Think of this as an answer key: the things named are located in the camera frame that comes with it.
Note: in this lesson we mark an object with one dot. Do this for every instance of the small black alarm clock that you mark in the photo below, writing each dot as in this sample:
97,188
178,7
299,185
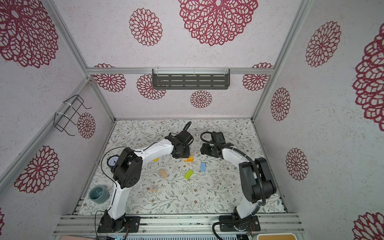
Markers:
112,161

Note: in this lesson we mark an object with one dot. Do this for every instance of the dark grey wall shelf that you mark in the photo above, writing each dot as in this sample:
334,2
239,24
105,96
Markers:
191,79

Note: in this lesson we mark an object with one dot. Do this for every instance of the light blue wood block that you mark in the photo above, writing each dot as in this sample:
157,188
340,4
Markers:
203,167

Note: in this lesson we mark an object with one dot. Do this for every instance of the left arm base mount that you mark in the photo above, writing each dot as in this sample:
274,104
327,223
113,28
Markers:
123,224

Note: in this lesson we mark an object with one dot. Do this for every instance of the teal ceramic cup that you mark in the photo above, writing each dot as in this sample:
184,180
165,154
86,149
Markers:
99,194

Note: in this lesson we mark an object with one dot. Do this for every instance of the orange supermarket wood block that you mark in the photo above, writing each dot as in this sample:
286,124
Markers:
190,159

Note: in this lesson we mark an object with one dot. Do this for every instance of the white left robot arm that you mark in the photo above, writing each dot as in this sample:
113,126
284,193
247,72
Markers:
127,170

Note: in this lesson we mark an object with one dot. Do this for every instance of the black wire wall rack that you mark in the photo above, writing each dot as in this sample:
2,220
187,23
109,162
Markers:
65,117

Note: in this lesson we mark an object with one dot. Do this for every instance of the lime green wood block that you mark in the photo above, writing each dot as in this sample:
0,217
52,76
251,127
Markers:
188,174

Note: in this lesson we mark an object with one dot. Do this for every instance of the plain tan wood block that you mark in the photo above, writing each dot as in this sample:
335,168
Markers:
163,174

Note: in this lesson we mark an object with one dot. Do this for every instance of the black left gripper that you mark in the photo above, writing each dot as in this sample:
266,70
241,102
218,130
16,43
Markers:
187,154

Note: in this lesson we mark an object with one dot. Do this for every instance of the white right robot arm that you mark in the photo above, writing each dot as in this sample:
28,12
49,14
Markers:
257,181

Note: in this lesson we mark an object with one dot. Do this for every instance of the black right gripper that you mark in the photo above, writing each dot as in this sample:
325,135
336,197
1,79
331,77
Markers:
205,150

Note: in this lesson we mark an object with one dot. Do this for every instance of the orange topped white box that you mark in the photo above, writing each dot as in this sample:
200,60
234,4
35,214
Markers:
277,236

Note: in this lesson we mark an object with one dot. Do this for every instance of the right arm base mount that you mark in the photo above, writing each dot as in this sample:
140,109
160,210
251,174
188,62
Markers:
230,224

